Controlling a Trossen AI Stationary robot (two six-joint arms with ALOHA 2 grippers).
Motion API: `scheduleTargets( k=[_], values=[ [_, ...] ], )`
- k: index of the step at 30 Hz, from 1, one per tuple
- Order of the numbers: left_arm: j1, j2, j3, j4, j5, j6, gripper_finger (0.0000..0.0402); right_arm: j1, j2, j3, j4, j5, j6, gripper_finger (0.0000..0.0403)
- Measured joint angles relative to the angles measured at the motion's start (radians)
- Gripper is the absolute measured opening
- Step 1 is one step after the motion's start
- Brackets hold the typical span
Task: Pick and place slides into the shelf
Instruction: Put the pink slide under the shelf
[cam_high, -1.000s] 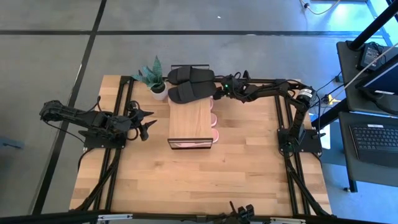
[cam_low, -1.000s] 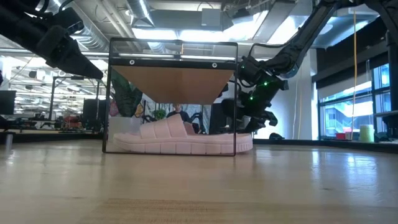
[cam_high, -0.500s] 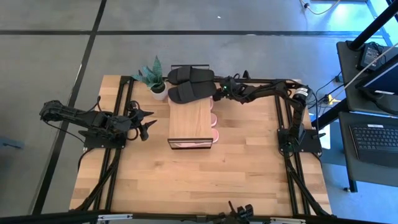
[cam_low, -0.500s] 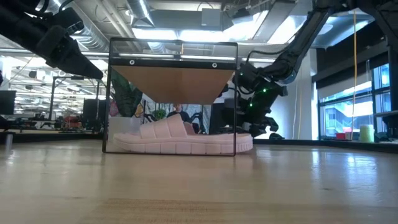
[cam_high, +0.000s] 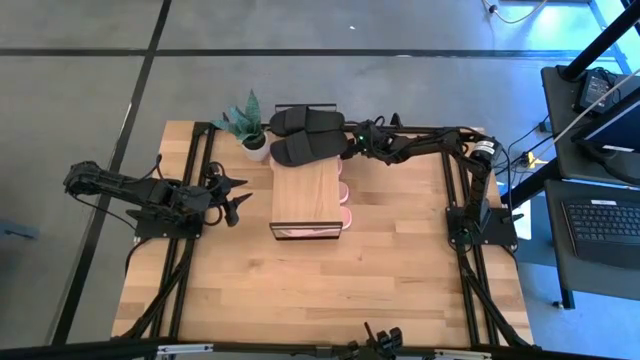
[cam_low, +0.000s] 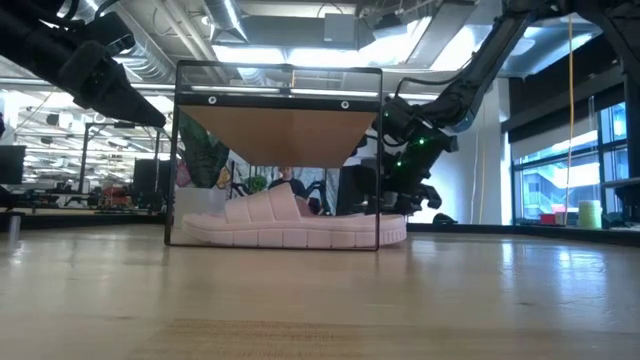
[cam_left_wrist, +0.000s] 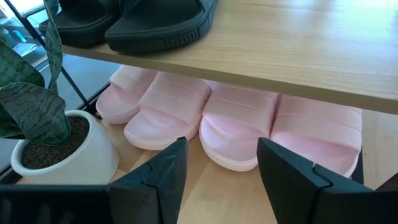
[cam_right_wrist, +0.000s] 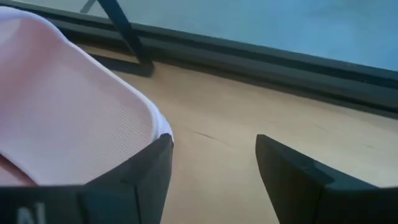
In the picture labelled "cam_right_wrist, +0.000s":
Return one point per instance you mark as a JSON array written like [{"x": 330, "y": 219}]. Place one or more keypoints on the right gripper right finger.
[{"x": 298, "y": 193}]

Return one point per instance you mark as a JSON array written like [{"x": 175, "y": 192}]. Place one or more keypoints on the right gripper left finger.
[{"x": 133, "y": 193}]

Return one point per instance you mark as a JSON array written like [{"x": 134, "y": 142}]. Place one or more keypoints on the pink slide sandal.
[{"x": 77, "y": 109}]

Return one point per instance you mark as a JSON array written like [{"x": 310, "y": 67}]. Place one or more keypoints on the black aluminium table frame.
[{"x": 280, "y": 68}]

